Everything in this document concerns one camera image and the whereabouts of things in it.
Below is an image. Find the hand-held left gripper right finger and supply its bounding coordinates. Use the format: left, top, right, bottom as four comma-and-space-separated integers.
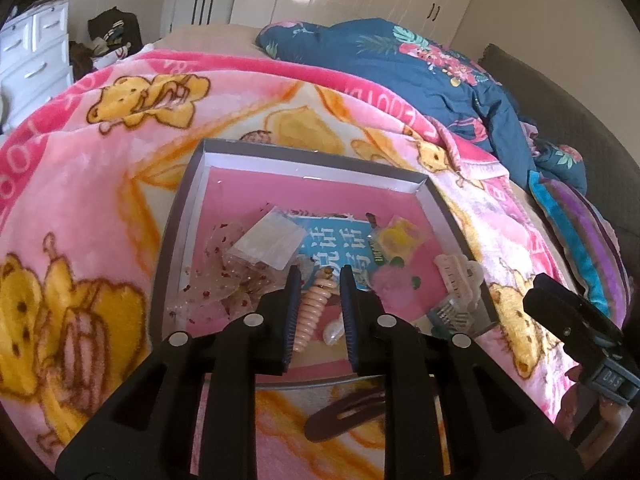
340, 262, 586, 480

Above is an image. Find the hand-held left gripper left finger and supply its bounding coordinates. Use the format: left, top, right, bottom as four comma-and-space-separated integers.
55, 265, 303, 480

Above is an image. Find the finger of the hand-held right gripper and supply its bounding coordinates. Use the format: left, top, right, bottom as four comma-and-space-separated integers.
522, 272, 608, 356

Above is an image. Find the peach spiral hair tie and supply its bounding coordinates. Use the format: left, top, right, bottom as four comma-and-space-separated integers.
294, 270, 336, 356

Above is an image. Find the pearl ball hair claw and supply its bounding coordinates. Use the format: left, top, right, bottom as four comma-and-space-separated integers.
320, 310, 351, 346

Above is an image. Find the clear plastic packet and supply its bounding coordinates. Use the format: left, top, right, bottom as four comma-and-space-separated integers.
232, 210, 306, 268

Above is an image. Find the packet with yellow ornament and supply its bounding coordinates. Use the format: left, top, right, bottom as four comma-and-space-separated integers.
370, 214, 433, 266

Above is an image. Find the cream claw hair clip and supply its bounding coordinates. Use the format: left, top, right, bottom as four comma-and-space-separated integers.
434, 254, 486, 311

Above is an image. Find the grey cardboard box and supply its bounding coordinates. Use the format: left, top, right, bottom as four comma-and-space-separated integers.
149, 139, 501, 388

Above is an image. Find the person's right hand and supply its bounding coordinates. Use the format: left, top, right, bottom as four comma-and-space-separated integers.
555, 365, 633, 443

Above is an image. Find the pink plush hair ornament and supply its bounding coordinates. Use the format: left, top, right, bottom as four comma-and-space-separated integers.
370, 265, 426, 296

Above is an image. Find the striped purple blue pillow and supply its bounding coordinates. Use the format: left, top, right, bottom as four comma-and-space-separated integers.
529, 170, 631, 321

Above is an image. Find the sheer dotted bow hair accessory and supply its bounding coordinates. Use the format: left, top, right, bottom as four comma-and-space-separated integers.
167, 220, 281, 318

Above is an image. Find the grey comb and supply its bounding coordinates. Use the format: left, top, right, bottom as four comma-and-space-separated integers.
427, 295, 473, 333

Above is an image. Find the black snap hair clip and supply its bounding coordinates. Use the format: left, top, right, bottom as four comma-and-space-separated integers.
305, 392, 388, 443

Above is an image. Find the pink book with blue label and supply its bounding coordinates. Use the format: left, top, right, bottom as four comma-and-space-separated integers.
192, 180, 441, 358

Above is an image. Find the dark grey sofa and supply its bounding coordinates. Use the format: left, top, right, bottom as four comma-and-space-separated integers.
477, 44, 640, 311

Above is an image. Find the dark blue floral quilt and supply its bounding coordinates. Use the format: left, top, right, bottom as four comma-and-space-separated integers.
255, 19, 588, 196

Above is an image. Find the pink bear print blanket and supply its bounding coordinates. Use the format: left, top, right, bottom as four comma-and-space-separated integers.
0, 50, 626, 480

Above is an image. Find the dark bag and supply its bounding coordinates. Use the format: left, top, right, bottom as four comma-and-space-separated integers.
87, 7, 143, 56

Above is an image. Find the white drawer cabinet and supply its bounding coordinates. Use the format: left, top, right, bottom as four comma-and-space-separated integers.
0, 0, 75, 126

